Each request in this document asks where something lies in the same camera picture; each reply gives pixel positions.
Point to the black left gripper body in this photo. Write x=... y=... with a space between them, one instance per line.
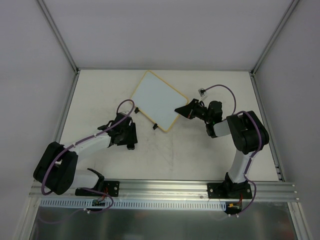
x=133 y=133

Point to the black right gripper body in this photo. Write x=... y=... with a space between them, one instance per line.
x=195 y=110

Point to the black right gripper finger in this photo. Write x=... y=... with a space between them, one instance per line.
x=194 y=103
x=185 y=111

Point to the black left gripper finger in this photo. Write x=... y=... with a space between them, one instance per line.
x=121 y=142
x=132 y=134

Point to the yellow framed whiteboard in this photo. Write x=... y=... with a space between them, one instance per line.
x=157 y=100

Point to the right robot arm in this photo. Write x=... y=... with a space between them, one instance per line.
x=249 y=136

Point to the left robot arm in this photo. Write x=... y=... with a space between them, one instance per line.
x=57 y=169

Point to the whiteboard metal stand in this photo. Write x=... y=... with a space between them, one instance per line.
x=137 y=110

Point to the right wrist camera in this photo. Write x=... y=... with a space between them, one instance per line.
x=202 y=92

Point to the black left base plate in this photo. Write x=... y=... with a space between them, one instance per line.
x=112 y=188

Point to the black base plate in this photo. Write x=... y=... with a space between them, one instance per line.
x=112 y=188
x=233 y=191

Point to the aluminium front rail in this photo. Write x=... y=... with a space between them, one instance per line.
x=193 y=190

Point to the white slotted cable duct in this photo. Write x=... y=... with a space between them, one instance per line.
x=134 y=204

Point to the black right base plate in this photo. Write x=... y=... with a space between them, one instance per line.
x=233 y=191

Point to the right aluminium frame post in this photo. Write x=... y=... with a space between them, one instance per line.
x=275 y=34

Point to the aluminium frame post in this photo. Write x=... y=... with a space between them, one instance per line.
x=57 y=34
x=275 y=34

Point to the left aluminium frame post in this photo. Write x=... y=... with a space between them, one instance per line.
x=57 y=34

